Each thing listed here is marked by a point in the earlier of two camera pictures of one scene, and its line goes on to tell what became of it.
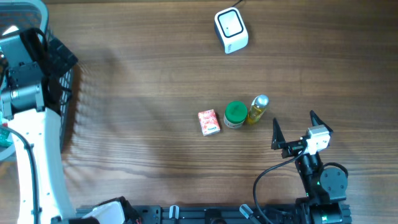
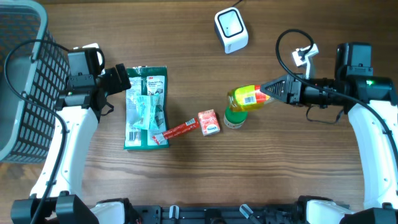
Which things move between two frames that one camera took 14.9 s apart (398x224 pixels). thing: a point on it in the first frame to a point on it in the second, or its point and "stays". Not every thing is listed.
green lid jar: x=236 y=113 stays
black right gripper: x=291 y=147 to x=293 y=92
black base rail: x=337 y=212 stays
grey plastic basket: x=18 y=15 to x=41 y=71
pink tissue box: x=209 y=122 stays
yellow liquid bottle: x=258 y=106 to x=249 y=97
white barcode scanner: x=231 y=30 stays
